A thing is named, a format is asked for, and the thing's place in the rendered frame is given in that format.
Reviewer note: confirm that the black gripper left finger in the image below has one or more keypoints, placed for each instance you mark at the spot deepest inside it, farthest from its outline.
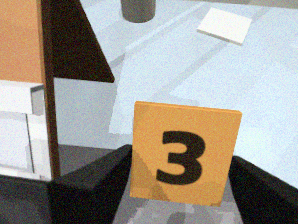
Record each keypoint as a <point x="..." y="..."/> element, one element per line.
<point x="88" y="195"/>

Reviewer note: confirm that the grey cylindrical container with tan lid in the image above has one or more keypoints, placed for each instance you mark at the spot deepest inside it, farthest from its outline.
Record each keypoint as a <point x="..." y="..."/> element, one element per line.
<point x="138" y="11"/>

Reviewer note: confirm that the brown board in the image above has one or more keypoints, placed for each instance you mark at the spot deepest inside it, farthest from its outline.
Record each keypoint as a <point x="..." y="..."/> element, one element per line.
<point x="40" y="40"/>

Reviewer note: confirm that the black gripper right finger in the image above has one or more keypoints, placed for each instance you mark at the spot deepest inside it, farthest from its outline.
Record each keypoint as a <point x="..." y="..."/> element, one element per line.
<point x="261" y="197"/>

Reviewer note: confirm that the orange square tile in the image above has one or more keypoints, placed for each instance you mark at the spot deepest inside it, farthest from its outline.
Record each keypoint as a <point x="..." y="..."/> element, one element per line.
<point x="182" y="153"/>

